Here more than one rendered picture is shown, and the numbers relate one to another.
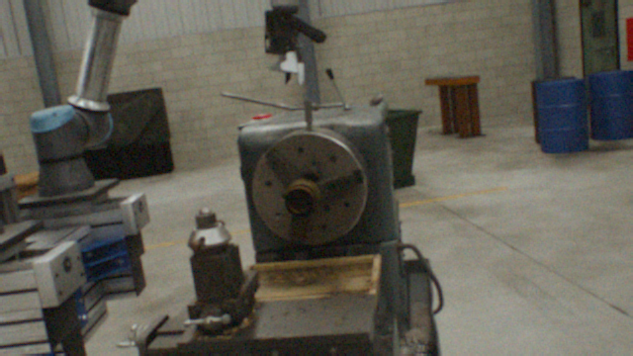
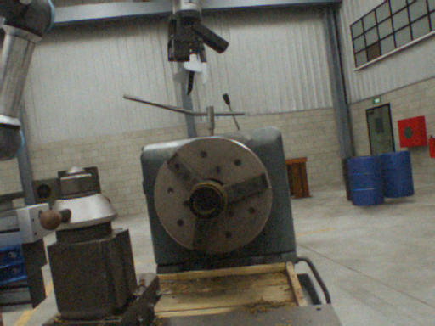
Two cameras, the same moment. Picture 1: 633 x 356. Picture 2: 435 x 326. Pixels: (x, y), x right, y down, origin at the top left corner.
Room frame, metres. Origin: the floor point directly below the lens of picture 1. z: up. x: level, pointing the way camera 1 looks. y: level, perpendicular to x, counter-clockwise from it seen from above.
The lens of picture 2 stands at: (0.60, 0.08, 1.17)
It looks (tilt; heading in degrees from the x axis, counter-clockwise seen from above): 3 degrees down; 359
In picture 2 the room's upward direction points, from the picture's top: 8 degrees counter-clockwise
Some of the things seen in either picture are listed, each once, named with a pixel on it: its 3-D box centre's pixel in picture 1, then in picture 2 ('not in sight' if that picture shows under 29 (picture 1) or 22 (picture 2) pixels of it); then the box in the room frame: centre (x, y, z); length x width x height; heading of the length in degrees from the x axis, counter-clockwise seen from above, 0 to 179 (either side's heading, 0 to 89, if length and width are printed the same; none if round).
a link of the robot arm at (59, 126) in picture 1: (56, 132); not in sight; (1.61, 0.69, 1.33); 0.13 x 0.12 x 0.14; 166
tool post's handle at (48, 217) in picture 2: (198, 243); (56, 218); (0.96, 0.21, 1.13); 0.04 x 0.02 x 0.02; 170
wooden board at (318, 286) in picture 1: (305, 287); (212, 298); (1.34, 0.06, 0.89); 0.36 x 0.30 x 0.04; 80
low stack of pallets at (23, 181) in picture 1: (30, 191); not in sight; (8.63, 4.30, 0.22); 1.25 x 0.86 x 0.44; 10
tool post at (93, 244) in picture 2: (218, 267); (95, 264); (1.01, 0.20, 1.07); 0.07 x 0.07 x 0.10; 80
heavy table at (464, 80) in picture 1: (452, 105); (289, 177); (10.26, -2.56, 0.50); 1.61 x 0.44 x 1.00; 7
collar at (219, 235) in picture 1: (209, 234); (81, 210); (1.01, 0.20, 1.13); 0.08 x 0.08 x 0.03
